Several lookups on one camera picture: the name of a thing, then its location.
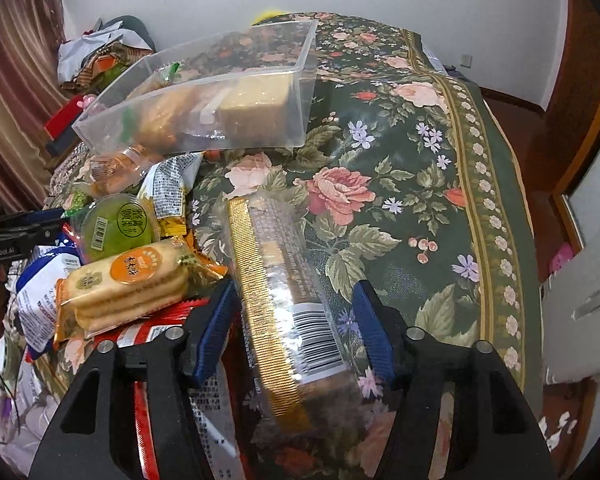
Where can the pile of clothes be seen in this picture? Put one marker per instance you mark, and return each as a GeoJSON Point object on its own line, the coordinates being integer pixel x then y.
{"type": "Point", "coordinates": [105, 52]}

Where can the clear plastic container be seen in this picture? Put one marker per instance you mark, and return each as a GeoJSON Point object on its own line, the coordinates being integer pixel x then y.
{"type": "Point", "coordinates": [260, 55]}

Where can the red snack packet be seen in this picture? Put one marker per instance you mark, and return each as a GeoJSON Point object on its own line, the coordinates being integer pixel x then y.
{"type": "Point", "coordinates": [145, 340]}

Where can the green jelly cup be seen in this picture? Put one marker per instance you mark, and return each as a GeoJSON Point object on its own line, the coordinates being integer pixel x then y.
{"type": "Point", "coordinates": [117, 227]}

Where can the green floral blanket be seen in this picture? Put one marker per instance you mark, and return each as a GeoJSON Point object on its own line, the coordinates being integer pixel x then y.
{"type": "Point", "coordinates": [405, 185]}

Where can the striped brown curtain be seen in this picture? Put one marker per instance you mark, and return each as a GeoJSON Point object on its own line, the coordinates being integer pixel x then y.
{"type": "Point", "coordinates": [17, 85]}

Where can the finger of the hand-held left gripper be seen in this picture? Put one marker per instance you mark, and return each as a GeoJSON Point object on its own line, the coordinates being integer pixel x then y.
{"type": "Point", "coordinates": [27, 227]}

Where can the small yellow snack packet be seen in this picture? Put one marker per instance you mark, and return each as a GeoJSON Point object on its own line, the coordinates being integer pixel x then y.
{"type": "Point", "coordinates": [174, 225]}

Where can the blue and white snack packet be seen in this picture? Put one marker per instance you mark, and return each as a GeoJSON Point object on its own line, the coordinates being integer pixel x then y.
{"type": "Point", "coordinates": [40, 305]}

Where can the pink slipper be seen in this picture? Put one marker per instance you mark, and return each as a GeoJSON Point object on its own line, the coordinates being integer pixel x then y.
{"type": "Point", "coordinates": [560, 256]}

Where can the clear packet with gold tray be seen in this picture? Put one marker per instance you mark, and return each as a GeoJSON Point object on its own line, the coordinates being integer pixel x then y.
{"type": "Point", "coordinates": [280, 305]}

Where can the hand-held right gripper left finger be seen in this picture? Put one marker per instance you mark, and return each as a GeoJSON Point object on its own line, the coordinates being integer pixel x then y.
{"type": "Point", "coordinates": [214, 327]}

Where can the green candy wrapper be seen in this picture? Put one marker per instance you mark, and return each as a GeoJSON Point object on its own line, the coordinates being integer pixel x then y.
{"type": "Point", "coordinates": [171, 71]}

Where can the tan cake packet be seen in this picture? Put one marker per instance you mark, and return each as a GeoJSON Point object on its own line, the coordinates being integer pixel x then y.
{"type": "Point", "coordinates": [254, 105]}

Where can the white yellow snack packet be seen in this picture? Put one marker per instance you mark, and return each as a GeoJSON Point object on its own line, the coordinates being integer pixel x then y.
{"type": "Point", "coordinates": [169, 187]}

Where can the brown wooden door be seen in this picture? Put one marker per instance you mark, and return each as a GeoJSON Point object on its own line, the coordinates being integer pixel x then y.
{"type": "Point", "coordinates": [587, 85]}

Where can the brown cookie packet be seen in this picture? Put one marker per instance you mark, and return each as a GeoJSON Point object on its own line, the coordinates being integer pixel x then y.
{"type": "Point", "coordinates": [162, 112]}

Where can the clear orange biscuit packet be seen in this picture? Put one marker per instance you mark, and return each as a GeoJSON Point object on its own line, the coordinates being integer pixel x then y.
{"type": "Point", "coordinates": [115, 167]}

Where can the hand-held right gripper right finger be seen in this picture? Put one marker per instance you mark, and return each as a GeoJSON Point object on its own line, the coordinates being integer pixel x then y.
{"type": "Point", "coordinates": [375, 331]}

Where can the red box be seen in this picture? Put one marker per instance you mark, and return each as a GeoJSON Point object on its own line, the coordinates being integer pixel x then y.
{"type": "Point", "coordinates": [67, 117]}

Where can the orange rice cracker packet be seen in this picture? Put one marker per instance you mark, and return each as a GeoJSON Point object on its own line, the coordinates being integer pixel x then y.
{"type": "Point", "coordinates": [125, 285]}

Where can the white wall outlet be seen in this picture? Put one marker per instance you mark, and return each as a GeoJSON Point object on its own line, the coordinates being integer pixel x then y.
{"type": "Point", "coordinates": [467, 60]}

